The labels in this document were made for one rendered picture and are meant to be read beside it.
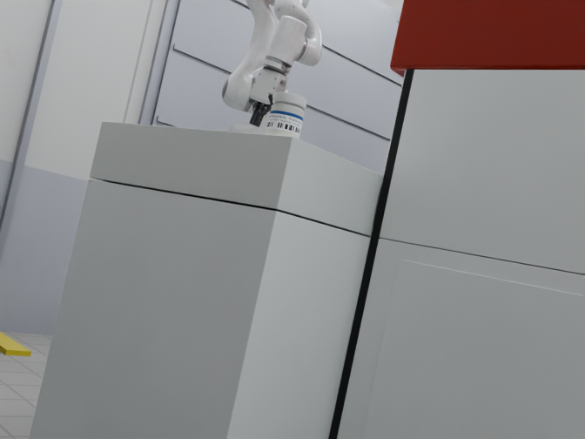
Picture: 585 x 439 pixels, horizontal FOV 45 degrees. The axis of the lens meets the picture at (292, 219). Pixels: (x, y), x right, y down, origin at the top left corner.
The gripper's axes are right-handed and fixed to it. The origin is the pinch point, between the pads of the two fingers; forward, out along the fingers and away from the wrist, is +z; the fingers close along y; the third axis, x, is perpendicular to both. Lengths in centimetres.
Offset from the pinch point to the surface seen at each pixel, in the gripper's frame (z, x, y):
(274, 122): 1, 48, -52
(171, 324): 49, 50, -47
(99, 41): -13, -75, 211
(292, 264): 26, 41, -65
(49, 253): 107, -73, 184
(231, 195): 18, 50, -50
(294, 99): -5, 47, -54
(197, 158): 14, 50, -37
